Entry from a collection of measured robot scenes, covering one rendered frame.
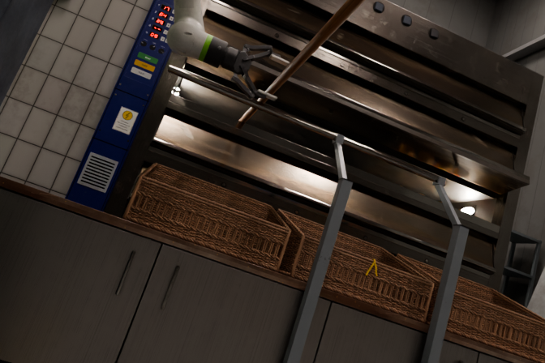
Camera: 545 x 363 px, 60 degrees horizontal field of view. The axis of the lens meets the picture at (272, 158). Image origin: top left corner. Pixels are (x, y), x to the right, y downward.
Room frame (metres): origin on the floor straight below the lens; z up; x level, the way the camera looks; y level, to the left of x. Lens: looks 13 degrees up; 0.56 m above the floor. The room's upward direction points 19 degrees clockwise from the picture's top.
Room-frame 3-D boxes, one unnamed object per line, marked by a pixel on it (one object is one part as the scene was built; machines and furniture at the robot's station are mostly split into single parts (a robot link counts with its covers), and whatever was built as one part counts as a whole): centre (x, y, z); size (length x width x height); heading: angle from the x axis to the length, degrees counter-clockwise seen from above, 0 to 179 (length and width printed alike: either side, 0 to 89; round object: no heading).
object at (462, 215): (2.23, -0.35, 1.16); 1.80 x 0.06 x 0.04; 101
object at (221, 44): (1.46, 0.29, 1.19); 0.12 x 0.06 x 0.09; 12
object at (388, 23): (2.23, -0.35, 2.00); 1.80 x 0.08 x 0.21; 101
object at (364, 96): (2.20, -0.35, 1.54); 1.79 x 0.11 x 0.19; 101
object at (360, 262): (1.94, -0.41, 0.72); 0.56 x 0.49 x 0.28; 101
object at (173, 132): (2.20, -0.35, 1.02); 1.79 x 0.11 x 0.19; 101
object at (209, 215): (1.83, 0.16, 0.72); 0.56 x 0.49 x 0.28; 100
